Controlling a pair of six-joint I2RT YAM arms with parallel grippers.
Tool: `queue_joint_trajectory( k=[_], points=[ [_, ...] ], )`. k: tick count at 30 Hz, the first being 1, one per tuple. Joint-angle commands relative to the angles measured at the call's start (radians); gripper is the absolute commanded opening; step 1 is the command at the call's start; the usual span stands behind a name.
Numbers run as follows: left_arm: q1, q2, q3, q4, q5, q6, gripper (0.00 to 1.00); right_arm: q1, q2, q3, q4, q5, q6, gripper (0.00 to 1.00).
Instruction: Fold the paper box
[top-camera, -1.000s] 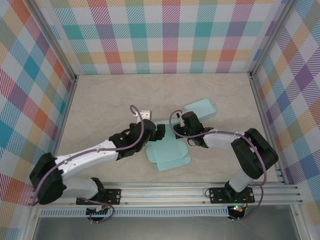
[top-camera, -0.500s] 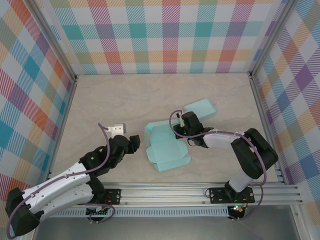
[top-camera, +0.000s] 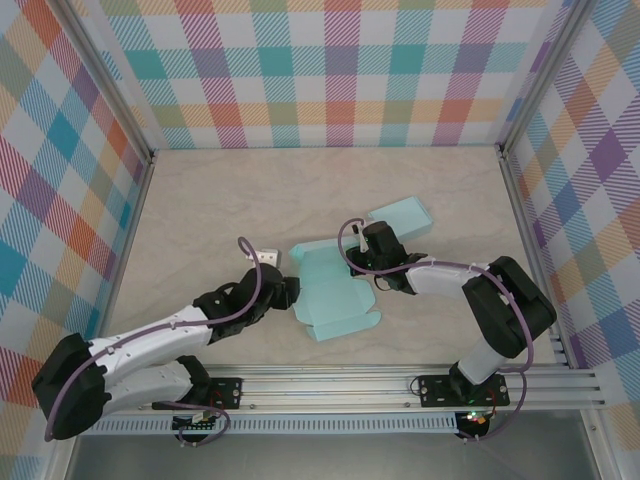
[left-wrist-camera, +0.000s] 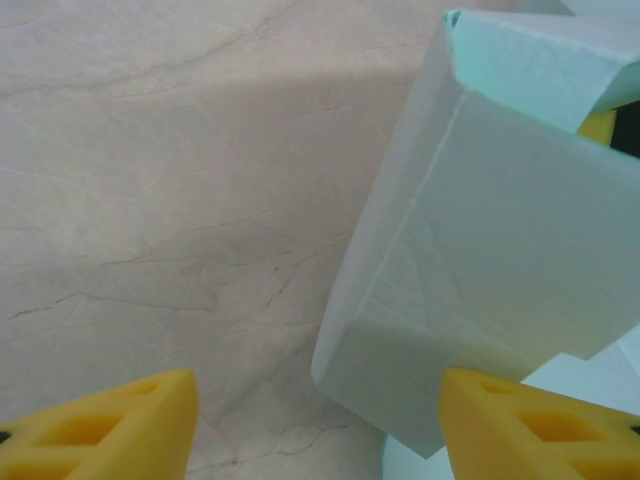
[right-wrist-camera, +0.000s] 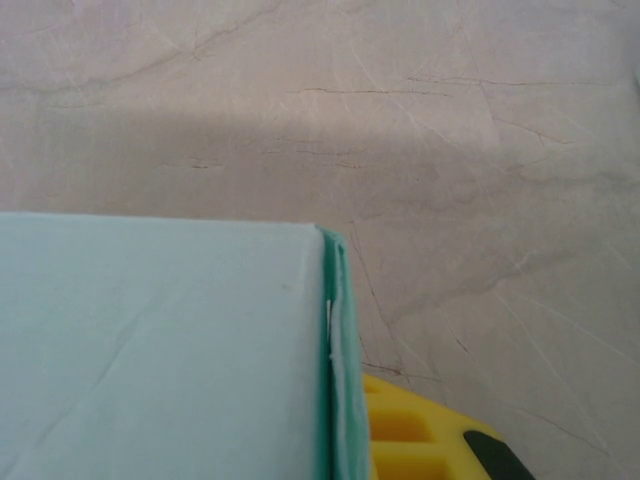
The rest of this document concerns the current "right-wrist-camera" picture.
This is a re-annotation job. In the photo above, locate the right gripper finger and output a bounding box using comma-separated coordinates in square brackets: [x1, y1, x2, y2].
[362, 372, 537, 480]

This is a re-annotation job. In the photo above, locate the light blue paper box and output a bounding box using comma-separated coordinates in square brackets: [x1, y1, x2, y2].
[0, 211, 375, 480]

